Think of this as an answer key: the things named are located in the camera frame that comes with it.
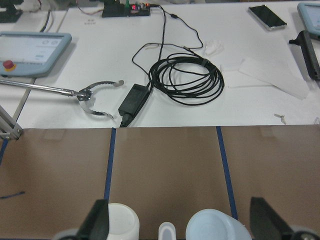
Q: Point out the light blue cup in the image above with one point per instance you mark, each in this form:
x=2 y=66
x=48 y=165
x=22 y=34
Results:
x=212 y=224

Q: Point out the blue teach pendant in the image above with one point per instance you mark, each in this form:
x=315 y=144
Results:
x=310 y=15
x=30 y=54

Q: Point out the black power adapter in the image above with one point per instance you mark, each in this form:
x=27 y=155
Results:
x=133 y=103

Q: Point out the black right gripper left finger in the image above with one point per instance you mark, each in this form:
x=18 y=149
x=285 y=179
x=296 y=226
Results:
x=96 y=225

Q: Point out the black smartphone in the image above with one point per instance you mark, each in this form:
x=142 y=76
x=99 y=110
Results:
x=267 y=17

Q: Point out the metal reacher grabber tool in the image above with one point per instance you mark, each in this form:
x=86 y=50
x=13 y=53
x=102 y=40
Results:
x=83 y=96

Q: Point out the white wire cup rack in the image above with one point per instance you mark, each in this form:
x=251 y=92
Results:
x=167 y=231

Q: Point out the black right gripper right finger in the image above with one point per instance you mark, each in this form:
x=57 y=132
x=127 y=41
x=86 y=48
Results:
x=266 y=223

